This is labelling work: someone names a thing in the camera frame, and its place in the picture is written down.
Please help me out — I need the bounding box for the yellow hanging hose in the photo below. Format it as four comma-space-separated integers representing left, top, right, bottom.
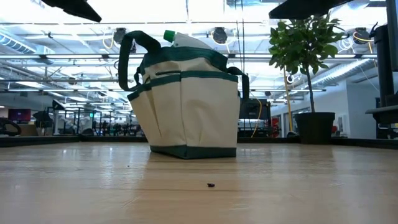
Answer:
251, 98, 262, 138

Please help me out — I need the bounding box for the cream gardening bag green trim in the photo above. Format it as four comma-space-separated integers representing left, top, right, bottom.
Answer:
117, 30, 251, 160

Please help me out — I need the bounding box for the black monitor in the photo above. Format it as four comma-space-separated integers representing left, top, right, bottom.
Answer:
238, 98, 272, 121

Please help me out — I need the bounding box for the black ceiling cable reel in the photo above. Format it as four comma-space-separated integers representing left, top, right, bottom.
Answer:
212, 27, 228, 45
112, 27, 129, 45
353, 27, 371, 45

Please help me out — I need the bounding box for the dark purple wall screen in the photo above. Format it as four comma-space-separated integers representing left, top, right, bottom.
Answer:
7, 108, 32, 122

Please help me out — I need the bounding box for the black curved cable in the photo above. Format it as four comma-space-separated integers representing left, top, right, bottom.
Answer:
0, 117, 22, 138

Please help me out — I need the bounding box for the green leafy potted plant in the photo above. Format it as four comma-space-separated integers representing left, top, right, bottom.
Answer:
268, 11, 346, 113

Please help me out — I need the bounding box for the black plant pot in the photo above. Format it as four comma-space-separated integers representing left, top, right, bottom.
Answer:
294, 111, 336, 146

